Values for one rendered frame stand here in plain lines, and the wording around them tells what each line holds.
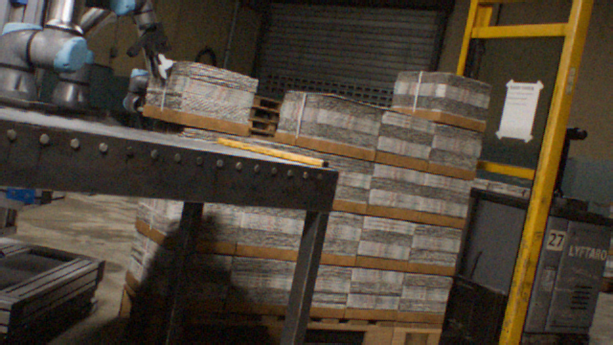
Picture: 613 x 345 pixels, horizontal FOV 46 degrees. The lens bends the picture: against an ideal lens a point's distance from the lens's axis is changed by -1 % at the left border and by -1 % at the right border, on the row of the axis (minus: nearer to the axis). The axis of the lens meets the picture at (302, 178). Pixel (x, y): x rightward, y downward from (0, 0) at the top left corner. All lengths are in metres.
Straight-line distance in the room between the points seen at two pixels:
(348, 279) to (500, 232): 1.04
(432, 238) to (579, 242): 0.85
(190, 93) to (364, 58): 8.30
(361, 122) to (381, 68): 7.63
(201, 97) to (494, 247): 1.87
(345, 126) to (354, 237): 0.48
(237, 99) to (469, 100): 1.17
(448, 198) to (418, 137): 0.35
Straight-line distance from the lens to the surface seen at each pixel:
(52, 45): 2.31
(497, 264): 3.85
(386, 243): 3.20
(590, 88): 9.40
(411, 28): 10.54
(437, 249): 3.39
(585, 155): 9.29
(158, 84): 2.90
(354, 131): 3.01
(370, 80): 10.71
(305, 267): 2.03
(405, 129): 3.17
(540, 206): 3.53
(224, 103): 2.72
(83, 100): 2.84
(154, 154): 1.54
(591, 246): 3.94
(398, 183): 3.18
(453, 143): 3.35
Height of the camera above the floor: 0.87
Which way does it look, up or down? 3 degrees down
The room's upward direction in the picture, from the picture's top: 11 degrees clockwise
